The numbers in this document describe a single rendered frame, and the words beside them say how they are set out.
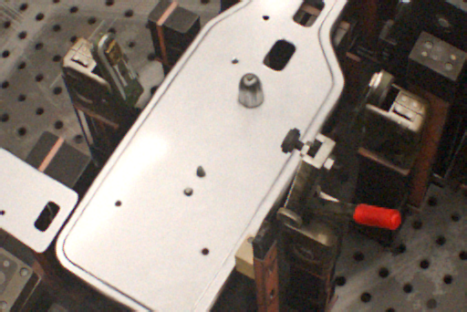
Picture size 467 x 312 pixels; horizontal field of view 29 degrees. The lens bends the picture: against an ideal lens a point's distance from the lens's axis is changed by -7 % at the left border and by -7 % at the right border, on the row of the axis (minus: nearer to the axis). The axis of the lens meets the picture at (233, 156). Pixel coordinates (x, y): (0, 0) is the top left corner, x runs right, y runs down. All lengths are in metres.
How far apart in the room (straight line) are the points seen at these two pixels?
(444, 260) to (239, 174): 0.44
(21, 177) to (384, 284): 0.59
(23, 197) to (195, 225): 0.24
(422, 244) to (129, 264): 0.53
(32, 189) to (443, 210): 0.67
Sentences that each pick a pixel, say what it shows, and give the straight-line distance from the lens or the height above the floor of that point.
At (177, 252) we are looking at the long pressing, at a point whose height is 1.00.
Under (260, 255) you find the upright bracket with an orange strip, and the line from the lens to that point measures 0.99.
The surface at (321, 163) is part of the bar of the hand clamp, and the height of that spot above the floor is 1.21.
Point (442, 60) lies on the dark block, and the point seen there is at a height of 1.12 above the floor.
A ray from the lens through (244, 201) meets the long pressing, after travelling 1.20.
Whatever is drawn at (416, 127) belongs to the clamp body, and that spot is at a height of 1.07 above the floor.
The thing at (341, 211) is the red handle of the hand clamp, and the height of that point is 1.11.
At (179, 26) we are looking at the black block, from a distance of 1.35.
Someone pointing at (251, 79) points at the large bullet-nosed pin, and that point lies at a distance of 1.23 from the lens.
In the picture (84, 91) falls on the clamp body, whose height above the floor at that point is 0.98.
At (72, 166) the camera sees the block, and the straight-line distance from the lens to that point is 1.28.
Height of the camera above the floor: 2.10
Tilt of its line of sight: 63 degrees down
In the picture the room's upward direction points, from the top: 7 degrees counter-clockwise
